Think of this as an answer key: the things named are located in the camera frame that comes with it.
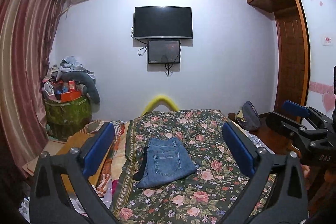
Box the blue denim jeans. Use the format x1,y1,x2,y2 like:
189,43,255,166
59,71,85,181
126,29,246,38
136,137,197,189

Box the person left hand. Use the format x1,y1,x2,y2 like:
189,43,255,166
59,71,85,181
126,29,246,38
301,165,310,188

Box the brown wooden door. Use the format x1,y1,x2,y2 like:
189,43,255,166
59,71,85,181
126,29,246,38
274,7,305,121

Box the grey blue backpack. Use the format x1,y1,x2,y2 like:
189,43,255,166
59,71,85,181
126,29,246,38
236,101,261,131

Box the wooden lap desk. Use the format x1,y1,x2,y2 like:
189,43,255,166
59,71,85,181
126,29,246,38
56,132,108,194

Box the floral green bedspread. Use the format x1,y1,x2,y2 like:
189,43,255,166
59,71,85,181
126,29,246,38
111,108,276,224

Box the green storage basket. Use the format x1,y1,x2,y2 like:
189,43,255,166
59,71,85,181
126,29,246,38
44,96,92,141

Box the black folded garment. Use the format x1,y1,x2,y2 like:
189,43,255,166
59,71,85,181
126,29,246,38
133,147,148,181

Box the orange box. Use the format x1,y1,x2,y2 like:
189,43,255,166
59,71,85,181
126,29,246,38
61,91,81,102

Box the white wardrobe sliding door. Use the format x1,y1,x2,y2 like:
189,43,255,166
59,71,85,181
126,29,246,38
300,0,335,118

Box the yellow curved headboard pad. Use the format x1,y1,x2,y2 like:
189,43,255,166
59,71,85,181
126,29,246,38
141,94,179,116

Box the striped red curtain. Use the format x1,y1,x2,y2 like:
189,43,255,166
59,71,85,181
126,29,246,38
1,0,67,169

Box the small wall monitor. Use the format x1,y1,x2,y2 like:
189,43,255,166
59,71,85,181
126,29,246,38
147,40,181,64

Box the large wall television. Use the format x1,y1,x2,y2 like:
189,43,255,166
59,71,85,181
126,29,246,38
133,6,193,39

